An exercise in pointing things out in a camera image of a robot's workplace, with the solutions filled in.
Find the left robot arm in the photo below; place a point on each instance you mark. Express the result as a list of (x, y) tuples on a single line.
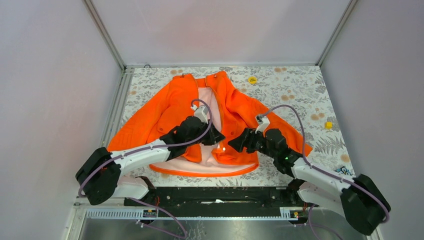
[(103, 175)]

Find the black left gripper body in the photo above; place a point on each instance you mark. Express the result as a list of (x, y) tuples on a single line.
[(203, 135)]

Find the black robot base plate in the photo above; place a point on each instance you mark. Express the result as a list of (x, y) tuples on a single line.
[(243, 198)]

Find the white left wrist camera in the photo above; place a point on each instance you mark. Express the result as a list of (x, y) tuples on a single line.
[(201, 112)]

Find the aluminium frame post right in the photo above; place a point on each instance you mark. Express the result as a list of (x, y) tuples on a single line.
[(341, 23)]

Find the blue owl sticker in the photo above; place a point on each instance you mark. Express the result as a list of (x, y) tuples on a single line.
[(344, 170)]

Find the orange zip jacket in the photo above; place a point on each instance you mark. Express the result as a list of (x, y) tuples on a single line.
[(231, 111)]

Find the aluminium frame post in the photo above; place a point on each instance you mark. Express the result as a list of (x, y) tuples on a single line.
[(95, 16), (341, 23)]

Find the aluminium frame post left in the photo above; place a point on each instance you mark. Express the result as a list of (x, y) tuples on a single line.
[(95, 16)]

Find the yellow round sticker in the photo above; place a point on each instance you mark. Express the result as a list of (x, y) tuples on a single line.
[(252, 80)]

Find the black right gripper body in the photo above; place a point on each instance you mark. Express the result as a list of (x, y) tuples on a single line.
[(257, 142)]

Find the slotted metal cable rail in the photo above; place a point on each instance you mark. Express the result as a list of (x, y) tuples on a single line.
[(262, 213)]

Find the floral patterned table mat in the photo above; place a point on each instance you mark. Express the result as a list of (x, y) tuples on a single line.
[(298, 95)]

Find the small yellow cube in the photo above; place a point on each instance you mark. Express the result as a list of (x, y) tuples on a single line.
[(328, 125)]

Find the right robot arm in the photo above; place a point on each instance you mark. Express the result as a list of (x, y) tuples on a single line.
[(357, 199)]

